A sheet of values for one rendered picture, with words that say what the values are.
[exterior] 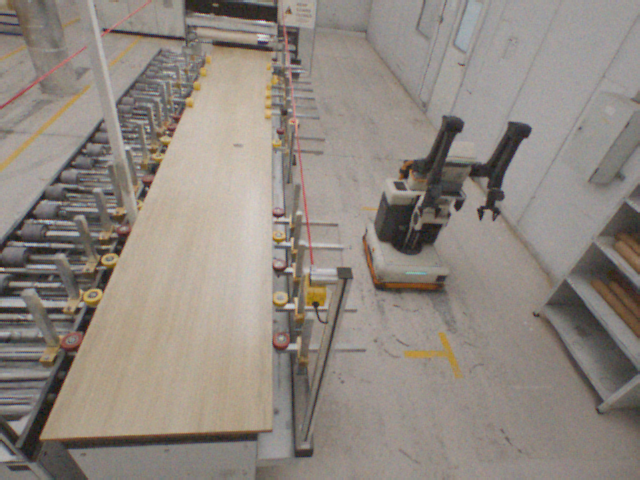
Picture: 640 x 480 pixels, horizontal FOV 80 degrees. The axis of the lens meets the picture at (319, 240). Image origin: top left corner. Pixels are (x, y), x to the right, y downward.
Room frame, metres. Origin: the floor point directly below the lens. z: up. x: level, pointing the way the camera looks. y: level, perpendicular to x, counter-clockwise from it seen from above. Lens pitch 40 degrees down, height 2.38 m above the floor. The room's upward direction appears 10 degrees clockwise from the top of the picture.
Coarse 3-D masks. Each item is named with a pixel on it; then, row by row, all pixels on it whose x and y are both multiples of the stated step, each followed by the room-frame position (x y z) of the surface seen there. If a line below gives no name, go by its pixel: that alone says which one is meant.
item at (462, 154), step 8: (456, 144) 2.44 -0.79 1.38; (464, 144) 2.45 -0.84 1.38; (472, 144) 2.47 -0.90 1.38; (456, 152) 2.40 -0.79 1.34; (464, 152) 2.41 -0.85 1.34; (472, 152) 2.43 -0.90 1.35; (448, 160) 2.36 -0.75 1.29; (456, 160) 2.36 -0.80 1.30; (464, 160) 2.38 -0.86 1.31; (472, 160) 2.39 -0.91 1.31
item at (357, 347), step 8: (296, 344) 1.07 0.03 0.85; (312, 344) 1.08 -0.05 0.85; (336, 344) 1.10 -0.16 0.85; (344, 344) 1.11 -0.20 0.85; (352, 344) 1.12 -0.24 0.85; (360, 344) 1.13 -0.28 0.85; (280, 352) 1.02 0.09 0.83; (288, 352) 1.03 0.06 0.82; (296, 352) 1.04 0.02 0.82; (312, 352) 1.06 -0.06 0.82
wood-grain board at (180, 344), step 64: (256, 64) 5.06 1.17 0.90; (192, 128) 2.99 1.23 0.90; (256, 128) 3.20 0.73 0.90; (192, 192) 2.07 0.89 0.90; (256, 192) 2.19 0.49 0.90; (128, 256) 1.39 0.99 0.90; (192, 256) 1.47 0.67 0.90; (256, 256) 1.56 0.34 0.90; (128, 320) 1.01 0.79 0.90; (192, 320) 1.06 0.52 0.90; (256, 320) 1.12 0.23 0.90; (64, 384) 0.68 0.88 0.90; (128, 384) 0.72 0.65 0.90; (192, 384) 0.76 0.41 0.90; (256, 384) 0.81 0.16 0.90
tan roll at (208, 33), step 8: (192, 32) 5.51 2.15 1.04; (200, 32) 5.50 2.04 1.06; (208, 32) 5.52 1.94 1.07; (216, 32) 5.55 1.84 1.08; (224, 32) 5.58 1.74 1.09; (232, 32) 5.61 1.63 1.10; (240, 32) 5.65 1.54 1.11; (232, 40) 5.59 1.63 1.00; (240, 40) 5.61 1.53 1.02; (248, 40) 5.62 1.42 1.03; (256, 40) 5.65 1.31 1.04; (264, 40) 5.71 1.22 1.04; (272, 40) 5.73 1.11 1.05
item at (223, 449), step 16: (64, 448) 0.49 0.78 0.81; (80, 448) 0.50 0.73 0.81; (96, 448) 0.51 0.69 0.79; (112, 448) 0.53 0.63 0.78; (128, 448) 0.54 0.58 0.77; (144, 448) 0.55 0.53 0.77; (160, 448) 0.56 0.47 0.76; (176, 448) 0.57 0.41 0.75; (192, 448) 0.58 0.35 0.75; (208, 448) 0.60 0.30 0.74; (224, 448) 0.61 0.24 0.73; (240, 448) 0.62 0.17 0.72; (80, 464) 0.50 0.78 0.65; (96, 464) 0.51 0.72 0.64; (112, 464) 0.52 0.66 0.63; (128, 464) 0.53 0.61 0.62; (144, 464) 0.54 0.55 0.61; (160, 464) 0.56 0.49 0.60; (176, 464) 0.57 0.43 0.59; (192, 464) 0.58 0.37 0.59; (208, 464) 0.59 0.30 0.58; (224, 464) 0.61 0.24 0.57; (240, 464) 0.62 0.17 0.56
